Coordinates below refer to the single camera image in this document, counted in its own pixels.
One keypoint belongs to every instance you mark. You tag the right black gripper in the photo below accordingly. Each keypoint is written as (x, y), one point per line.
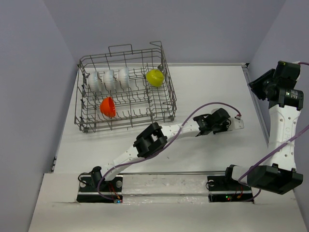
(256, 85)

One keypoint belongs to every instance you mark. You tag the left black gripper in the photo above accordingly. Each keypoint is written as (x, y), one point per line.
(225, 123)

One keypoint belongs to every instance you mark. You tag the lime green bowl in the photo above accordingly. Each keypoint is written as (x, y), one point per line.
(155, 77)

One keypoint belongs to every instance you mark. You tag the grey wire dish rack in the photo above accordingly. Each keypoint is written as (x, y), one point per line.
(140, 104)

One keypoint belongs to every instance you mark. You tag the orange bowl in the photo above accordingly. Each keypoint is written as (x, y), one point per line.
(107, 107)

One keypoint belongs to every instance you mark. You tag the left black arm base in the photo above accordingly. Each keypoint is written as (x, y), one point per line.
(110, 191)

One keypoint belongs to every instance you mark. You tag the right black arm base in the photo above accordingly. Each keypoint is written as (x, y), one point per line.
(223, 189)

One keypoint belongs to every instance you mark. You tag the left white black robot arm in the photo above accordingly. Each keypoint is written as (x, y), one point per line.
(155, 138)

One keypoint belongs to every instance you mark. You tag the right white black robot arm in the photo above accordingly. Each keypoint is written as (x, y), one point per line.
(276, 172)

